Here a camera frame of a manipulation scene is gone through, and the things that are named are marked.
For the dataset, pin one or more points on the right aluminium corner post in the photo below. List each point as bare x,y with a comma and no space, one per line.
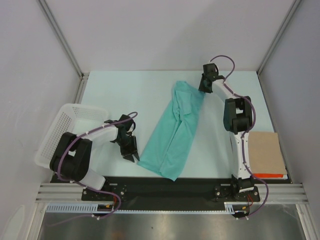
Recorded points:
279,34

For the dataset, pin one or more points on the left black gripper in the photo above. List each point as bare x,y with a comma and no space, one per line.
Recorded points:
132,149

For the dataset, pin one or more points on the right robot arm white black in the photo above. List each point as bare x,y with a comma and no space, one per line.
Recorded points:
239,117

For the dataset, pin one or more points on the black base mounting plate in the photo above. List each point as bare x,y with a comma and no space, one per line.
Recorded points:
159,194

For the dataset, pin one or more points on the teal green t shirt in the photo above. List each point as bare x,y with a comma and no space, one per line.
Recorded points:
169,145

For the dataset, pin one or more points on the white slotted cable duct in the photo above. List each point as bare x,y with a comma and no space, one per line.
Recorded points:
100,209

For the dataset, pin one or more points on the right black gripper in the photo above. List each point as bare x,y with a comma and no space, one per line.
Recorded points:
201,87

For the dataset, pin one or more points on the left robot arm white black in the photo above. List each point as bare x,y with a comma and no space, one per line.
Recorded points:
73,154

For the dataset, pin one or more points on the aluminium corner post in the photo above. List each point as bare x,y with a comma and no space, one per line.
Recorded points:
279,34
53,23

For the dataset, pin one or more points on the folded beige t shirt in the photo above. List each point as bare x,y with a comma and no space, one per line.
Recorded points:
265,156

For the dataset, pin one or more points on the left aluminium corner post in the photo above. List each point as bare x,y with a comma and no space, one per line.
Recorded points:
53,23

